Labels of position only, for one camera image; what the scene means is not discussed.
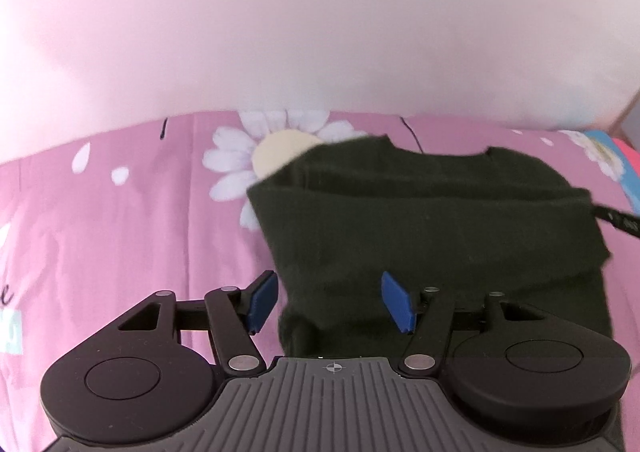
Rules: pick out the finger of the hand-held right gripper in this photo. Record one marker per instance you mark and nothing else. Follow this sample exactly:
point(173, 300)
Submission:
point(620, 223)

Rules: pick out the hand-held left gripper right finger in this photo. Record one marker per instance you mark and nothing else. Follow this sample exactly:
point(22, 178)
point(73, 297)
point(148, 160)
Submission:
point(397, 302)

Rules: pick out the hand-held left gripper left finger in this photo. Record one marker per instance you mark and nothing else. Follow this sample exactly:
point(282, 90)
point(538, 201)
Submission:
point(261, 302)

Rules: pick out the black knit sweater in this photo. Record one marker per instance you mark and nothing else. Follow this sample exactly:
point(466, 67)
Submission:
point(425, 222)

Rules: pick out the pink floral bedsheet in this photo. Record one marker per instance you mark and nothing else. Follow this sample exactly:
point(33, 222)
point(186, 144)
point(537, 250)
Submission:
point(125, 232)

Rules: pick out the white bed headboard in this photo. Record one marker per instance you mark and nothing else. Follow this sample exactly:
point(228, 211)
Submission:
point(300, 31)

